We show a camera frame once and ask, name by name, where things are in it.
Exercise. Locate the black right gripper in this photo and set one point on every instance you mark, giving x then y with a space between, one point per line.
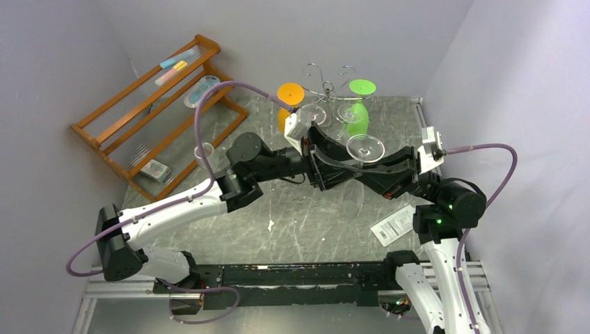
410 167

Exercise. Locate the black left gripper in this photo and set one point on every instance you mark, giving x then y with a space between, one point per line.
323 177

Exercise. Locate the clear wine glass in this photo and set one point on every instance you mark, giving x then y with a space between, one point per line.
364 149
314 113
346 117

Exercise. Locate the green plastic wine glass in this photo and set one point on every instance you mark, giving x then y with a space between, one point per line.
364 88

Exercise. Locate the orange plastic wine glass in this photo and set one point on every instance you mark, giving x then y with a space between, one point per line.
292 94

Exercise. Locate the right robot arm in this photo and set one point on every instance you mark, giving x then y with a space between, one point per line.
455 208

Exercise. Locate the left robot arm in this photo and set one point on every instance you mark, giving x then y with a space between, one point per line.
124 237

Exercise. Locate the chrome wine glass rack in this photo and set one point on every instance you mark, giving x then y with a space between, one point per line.
328 96

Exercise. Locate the wooden shelf rack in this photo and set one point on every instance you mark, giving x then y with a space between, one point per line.
145 121

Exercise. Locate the white paper label card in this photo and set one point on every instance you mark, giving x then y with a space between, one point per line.
393 227

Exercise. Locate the small clear glass cup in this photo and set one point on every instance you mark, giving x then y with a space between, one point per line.
209 153

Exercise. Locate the blue toothbrush package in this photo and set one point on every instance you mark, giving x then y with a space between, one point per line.
195 93

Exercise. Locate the small teal white box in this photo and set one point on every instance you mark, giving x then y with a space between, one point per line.
155 170

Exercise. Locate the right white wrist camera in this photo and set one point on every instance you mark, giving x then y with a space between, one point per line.
431 145

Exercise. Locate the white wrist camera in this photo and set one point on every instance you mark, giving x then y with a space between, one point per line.
431 145
296 128

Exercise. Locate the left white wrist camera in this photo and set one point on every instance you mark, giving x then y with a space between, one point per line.
296 128

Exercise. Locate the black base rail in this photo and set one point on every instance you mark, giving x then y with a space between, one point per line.
321 283

